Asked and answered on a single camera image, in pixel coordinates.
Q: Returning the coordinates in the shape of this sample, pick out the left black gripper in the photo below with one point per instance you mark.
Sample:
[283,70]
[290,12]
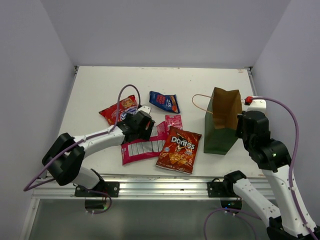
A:
[145,133]

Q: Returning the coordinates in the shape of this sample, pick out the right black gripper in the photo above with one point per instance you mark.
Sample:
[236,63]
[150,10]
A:
[239,121]

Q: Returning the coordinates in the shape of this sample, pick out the red snack mix bag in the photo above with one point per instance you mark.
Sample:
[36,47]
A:
[127,105]

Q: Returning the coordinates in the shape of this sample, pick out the large pink snack bag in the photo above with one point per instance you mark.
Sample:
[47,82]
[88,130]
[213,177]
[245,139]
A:
[145,149]

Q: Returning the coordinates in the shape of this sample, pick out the green paper bag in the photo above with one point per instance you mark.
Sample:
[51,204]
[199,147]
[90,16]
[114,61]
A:
[221,120]

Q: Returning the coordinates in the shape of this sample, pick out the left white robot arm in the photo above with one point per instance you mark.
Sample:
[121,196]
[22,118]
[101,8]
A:
[65,157]

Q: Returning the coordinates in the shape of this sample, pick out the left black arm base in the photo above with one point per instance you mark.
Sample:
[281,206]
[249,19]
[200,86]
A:
[105,188]

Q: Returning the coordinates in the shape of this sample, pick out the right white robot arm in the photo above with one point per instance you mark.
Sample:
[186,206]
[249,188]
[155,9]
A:
[289,219]

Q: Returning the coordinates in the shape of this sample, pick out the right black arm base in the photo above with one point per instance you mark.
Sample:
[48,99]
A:
[224,188]

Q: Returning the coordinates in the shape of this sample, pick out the blue chips bag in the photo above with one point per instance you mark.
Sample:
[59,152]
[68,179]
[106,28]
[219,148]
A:
[168,103]

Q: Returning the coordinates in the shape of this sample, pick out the red Doritos bag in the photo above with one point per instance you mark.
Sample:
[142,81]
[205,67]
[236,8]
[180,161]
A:
[179,151]

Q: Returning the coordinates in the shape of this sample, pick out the small pink candy packet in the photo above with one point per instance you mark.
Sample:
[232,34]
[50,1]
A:
[173,121]

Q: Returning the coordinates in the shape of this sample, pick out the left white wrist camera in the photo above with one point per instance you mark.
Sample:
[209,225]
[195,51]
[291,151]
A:
[144,108]

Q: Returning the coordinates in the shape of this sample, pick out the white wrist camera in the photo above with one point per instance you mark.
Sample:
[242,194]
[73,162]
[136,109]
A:
[144,108]
[252,104]

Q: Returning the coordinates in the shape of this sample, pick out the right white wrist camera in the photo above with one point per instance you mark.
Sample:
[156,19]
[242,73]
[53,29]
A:
[252,104]

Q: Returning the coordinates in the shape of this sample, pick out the aluminium front rail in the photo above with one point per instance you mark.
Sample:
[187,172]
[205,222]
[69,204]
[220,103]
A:
[138,188]

